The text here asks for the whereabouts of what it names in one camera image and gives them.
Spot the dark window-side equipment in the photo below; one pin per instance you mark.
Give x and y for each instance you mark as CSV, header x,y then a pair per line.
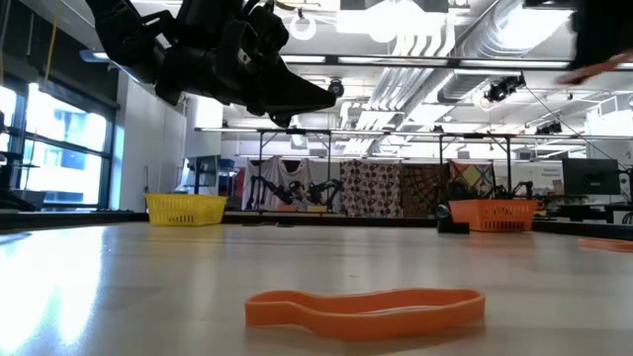
x,y
20,193

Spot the orange plastic basket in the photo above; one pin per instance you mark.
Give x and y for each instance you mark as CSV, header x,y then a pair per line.
x,y
494,215

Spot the black screen on cart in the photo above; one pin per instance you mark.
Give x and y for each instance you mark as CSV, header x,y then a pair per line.
x,y
203,170

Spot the white ceiling duct bundle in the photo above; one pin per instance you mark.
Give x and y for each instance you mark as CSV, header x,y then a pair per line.
x,y
405,84

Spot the black metal station frame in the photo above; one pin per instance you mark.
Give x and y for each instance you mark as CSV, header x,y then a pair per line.
x,y
260,163
508,163

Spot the brown patterned hanging cloth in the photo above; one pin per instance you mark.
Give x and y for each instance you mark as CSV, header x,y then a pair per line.
x,y
371,188

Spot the white hanging cloth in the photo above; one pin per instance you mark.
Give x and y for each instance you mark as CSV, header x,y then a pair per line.
x,y
277,170

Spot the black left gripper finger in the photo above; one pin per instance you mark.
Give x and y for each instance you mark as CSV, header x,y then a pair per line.
x,y
297,94

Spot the black metal table frame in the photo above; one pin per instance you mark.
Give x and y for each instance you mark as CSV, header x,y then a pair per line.
x,y
74,220

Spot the dark background desk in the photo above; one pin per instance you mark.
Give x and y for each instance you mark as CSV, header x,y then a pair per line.
x,y
583,210

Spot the black background monitor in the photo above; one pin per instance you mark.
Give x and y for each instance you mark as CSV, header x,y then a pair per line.
x,y
591,176

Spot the person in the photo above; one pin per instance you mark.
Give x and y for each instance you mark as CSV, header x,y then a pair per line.
x,y
298,195

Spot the yellow plastic basket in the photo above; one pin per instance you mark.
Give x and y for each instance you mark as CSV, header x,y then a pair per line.
x,y
185,210

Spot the blue storage bin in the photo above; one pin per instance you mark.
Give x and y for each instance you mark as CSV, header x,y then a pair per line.
x,y
227,175

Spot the orange mandala hanging cloth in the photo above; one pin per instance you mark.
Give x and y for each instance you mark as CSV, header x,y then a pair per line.
x,y
420,188

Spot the black ceiling camera rig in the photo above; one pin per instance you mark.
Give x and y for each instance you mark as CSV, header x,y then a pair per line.
x,y
549,128
504,88

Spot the black ceiling camera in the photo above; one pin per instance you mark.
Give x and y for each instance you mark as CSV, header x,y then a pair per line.
x,y
336,88

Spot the large round ceiling duct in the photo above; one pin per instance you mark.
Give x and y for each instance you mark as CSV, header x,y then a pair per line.
x,y
494,39

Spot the large framed window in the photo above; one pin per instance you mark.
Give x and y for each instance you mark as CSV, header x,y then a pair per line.
x,y
64,148

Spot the black background robot arm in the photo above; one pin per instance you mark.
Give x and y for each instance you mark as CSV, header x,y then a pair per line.
x,y
269,188
521,188
324,189
462,190

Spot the multicolour hanging cloth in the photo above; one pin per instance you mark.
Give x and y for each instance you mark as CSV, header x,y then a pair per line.
x,y
472,174

